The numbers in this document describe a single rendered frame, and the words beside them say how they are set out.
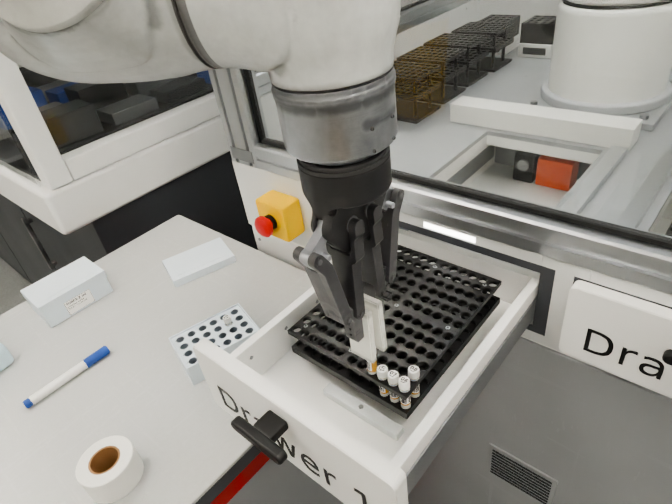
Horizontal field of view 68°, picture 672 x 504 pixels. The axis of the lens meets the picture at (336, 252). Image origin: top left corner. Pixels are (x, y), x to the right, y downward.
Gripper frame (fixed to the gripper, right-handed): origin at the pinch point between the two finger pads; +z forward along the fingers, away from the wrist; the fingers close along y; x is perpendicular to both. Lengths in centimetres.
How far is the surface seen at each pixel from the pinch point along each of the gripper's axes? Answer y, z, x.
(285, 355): -0.6, 13.2, 15.0
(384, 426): -2.4, 11.9, -3.0
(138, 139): 22, 4, 84
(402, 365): 2.4, 6.7, -2.4
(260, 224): 15.9, 8.4, 36.3
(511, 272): 24.6, 7.9, -5.0
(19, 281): 3, 97, 229
